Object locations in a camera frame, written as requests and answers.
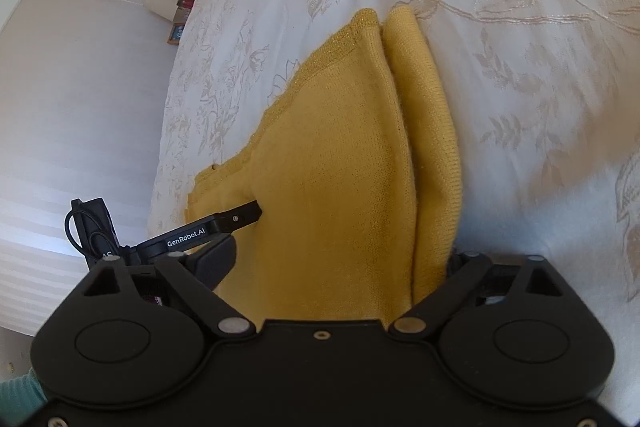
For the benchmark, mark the white table lamp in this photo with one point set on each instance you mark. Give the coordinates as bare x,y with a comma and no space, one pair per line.
161,4

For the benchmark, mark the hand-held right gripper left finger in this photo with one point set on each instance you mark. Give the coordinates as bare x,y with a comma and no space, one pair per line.
216,263

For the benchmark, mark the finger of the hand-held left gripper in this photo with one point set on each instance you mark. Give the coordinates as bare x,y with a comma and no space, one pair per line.
242,215

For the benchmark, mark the red box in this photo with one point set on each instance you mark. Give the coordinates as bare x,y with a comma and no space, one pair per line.
186,7

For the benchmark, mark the yellow knit sweater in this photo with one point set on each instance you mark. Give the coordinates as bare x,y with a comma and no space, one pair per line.
325,157

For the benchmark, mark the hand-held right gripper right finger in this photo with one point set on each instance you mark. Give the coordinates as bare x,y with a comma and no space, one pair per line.
450,288

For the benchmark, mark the white embroidered bedspread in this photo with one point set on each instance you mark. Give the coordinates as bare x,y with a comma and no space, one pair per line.
525,107

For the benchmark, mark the person's left forearm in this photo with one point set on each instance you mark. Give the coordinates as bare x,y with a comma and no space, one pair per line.
20,399

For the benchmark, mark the small wooden picture frame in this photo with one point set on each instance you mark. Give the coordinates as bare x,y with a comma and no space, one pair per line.
176,34

